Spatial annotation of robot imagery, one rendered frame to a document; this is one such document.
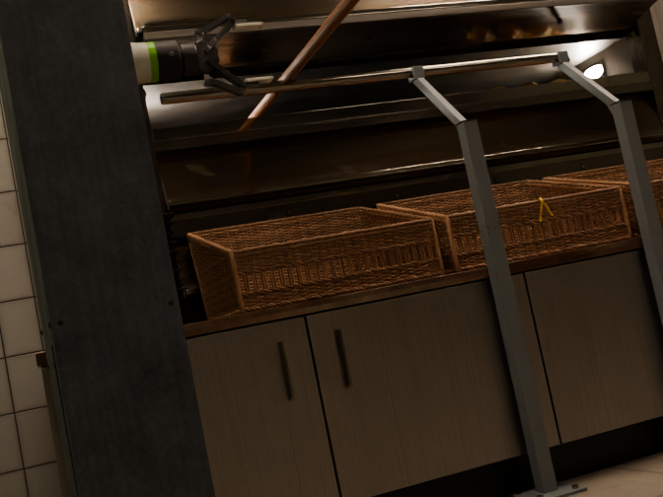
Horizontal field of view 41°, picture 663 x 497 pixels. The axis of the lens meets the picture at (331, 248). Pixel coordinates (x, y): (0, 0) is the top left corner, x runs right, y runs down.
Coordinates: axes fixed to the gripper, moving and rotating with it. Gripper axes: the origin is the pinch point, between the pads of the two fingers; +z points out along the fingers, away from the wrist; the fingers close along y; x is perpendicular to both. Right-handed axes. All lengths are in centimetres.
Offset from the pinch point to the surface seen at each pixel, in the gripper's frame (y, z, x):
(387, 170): 24, 49, -51
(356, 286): 60, 14, -6
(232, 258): 48, -16, -5
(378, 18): -21, 51, -41
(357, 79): 3.8, 30.9, -18.2
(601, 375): 95, 74, -1
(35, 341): 56, -62, -56
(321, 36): 1.1, 11.7, 10.5
